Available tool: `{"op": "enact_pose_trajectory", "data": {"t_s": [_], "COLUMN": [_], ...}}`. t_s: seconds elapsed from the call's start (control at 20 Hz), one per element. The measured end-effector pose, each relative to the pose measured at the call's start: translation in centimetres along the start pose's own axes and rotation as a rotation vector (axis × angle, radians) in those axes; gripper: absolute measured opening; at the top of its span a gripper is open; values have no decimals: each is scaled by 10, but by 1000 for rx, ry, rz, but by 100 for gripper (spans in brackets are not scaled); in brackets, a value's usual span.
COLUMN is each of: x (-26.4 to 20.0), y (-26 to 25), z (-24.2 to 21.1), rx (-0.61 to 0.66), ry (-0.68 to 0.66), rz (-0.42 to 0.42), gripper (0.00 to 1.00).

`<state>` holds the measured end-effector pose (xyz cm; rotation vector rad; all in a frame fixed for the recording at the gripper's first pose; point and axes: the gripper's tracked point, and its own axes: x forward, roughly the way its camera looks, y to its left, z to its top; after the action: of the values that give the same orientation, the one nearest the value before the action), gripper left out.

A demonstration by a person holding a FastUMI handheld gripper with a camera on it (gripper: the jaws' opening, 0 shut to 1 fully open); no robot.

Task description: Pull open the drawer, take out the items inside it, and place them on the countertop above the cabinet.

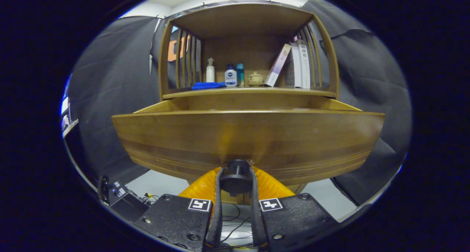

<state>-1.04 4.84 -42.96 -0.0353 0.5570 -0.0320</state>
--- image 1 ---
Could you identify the purple book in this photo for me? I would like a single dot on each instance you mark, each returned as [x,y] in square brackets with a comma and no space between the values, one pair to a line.
[278,65]

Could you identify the cream lidded tea cup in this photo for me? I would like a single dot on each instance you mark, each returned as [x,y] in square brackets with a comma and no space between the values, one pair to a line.
[255,79]

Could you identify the blue folded cloth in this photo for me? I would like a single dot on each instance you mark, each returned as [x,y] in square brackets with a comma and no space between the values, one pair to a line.
[207,85]

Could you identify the black electronics box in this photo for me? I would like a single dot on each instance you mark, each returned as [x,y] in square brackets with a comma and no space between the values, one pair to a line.
[123,200]

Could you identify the white bottle with blue cap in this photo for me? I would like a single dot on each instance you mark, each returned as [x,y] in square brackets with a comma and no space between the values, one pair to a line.
[230,79]

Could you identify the white pump bottle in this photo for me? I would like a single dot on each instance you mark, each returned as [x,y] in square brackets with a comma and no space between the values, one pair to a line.
[210,71]

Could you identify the wooden cabinet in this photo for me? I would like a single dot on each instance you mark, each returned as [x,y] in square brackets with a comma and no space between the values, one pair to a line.
[253,50]

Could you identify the slim teal bottle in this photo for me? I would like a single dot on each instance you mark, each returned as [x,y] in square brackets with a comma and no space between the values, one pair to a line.
[240,75]

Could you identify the black backdrop cloth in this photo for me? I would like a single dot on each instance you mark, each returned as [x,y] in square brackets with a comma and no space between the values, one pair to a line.
[110,98]

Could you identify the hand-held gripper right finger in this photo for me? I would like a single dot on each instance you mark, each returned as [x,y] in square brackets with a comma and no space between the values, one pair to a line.
[256,211]

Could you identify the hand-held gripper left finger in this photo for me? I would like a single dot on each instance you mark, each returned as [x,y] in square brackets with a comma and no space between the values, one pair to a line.
[219,211]

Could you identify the wooden countertop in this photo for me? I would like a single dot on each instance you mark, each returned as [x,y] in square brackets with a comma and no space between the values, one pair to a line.
[257,92]

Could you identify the dark patterned book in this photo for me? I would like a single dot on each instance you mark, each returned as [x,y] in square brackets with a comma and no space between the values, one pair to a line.
[289,70]

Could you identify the white book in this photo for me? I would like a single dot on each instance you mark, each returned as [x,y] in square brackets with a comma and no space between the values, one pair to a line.
[302,65]

